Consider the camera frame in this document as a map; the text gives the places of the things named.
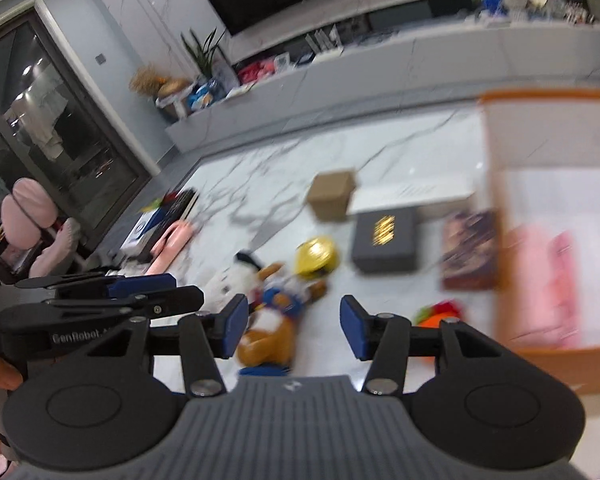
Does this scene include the yellow toy helmet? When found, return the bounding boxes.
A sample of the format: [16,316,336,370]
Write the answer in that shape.
[294,236,340,278]

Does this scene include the red green orange toy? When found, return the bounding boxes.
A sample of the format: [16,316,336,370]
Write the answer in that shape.
[412,300,463,328]

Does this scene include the white and blue box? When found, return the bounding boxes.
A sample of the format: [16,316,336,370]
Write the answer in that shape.
[120,207,171,256]

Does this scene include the white plush toy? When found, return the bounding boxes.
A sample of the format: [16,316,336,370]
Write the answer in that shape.
[215,252,261,306]

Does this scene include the green potted plant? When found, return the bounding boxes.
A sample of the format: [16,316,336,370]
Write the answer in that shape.
[180,27,228,81]

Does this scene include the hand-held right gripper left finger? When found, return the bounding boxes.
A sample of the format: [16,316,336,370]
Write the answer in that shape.
[82,294,251,399]

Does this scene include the brown textured box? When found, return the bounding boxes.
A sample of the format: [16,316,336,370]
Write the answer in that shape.
[306,170,358,221]

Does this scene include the black and red book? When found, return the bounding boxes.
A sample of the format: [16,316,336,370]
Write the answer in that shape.
[150,189,201,231]

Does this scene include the long grey TV cabinet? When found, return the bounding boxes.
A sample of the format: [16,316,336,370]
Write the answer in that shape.
[165,22,600,153]

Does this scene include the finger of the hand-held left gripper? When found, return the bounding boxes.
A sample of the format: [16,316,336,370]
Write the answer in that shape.
[40,285,205,319]
[15,271,177,301]

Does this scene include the dark glass sliding door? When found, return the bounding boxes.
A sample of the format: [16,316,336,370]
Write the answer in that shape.
[0,2,161,256]

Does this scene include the dried yellow flower bundle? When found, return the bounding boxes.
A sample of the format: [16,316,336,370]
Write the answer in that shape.
[129,64,191,98]

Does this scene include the pink cloth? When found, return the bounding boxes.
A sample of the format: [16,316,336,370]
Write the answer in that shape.
[505,225,586,348]

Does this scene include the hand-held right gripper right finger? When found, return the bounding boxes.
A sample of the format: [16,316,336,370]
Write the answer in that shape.
[340,295,511,397]

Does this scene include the pink plastic toy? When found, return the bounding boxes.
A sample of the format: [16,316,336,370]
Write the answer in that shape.
[145,220,196,276]

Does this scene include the brown picture book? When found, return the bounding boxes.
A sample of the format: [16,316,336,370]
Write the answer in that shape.
[441,210,503,291]

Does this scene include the red cloth items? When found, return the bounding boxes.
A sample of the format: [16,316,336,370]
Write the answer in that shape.
[237,59,276,83]

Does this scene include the brown teddy bear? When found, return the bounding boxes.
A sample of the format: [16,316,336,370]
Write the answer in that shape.
[235,260,331,377]

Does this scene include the black box with gold print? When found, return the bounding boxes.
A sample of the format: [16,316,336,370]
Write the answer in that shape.
[351,207,420,275]

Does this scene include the blue and white packet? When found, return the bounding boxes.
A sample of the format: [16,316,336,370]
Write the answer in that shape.
[187,77,226,111]

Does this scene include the orange storage box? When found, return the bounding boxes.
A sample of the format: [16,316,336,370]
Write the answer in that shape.
[480,89,600,396]

